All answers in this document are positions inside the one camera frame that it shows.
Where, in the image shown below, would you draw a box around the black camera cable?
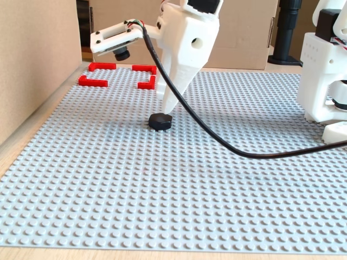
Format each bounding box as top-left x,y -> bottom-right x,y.
140,25 -> 347,160

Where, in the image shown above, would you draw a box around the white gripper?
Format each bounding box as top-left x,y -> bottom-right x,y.
156,0 -> 224,114

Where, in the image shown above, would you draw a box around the black hexagonal Lego piece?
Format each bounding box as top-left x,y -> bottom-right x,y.
148,113 -> 174,133

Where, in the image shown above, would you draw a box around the grey Lego baseplate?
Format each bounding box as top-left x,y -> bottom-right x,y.
0,66 -> 347,249

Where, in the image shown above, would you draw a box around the wide cardboard box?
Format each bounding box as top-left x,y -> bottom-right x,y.
89,0 -> 280,70

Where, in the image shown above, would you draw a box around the tall cardboard panel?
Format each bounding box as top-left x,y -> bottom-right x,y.
0,0 -> 83,146

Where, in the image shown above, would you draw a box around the red L-shaped Lego beam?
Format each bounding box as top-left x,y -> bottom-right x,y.
132,64 -> 157,76
137,75 -> 157,90
78,75 -> 109,88
88,62 -> 117,72

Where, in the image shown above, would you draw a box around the white-mounted wrist camera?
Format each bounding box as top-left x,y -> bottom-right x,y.
89,18 -> 145,62

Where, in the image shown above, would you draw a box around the black pole stand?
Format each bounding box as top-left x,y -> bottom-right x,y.
267,0 -> 304,66

